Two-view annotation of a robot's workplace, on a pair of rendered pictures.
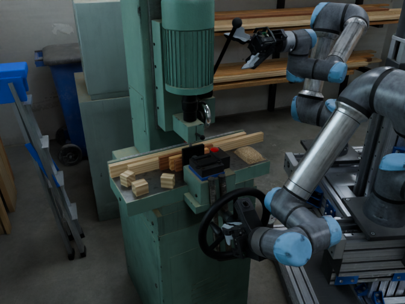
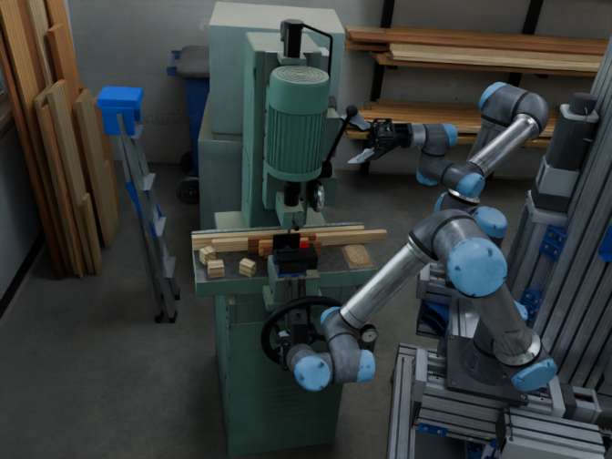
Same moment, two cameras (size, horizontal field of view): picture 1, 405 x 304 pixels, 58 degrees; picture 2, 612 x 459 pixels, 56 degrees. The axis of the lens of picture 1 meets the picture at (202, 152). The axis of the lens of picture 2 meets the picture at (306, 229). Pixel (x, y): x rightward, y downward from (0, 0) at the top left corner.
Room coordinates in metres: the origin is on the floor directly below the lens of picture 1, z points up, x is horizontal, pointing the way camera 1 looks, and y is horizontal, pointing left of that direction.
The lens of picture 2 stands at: (-0.28, -0.37, 2.03)
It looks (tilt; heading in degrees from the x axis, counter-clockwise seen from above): 33 degrees down; 13
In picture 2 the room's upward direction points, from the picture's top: 5 degrees clockwise
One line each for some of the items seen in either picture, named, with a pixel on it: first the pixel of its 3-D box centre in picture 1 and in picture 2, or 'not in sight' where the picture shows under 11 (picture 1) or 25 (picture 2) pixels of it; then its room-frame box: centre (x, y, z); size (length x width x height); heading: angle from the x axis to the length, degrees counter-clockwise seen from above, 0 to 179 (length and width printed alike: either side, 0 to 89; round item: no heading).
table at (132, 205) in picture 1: (197, 179); (286, 272); (1.18, 0.02, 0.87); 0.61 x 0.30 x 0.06; 118
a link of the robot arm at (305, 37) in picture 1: (300, 40); (436, 137); (1.41, -0.37, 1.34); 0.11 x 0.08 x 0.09; 119
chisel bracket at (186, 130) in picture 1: (188, 128); (290, 211); (1.31, 0.06, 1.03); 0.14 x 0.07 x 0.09; 28
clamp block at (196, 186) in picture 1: (208, 180); (292, 277); (1.11, -0.02, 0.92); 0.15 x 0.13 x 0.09; 118
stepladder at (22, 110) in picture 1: (44, 169); (144, 212); (1.74, 0.87, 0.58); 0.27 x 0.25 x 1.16; 110
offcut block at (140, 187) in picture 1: (140, 187); (215, 268); (1.05, 0.22, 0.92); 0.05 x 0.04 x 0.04; 122
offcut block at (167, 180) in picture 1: (167, 180); (247, 268); (1.09, 0.12, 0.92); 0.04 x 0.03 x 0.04; 79
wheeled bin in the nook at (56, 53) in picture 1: (84, 102); (221, 126); (3.04, 1.04, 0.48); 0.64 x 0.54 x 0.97; 112
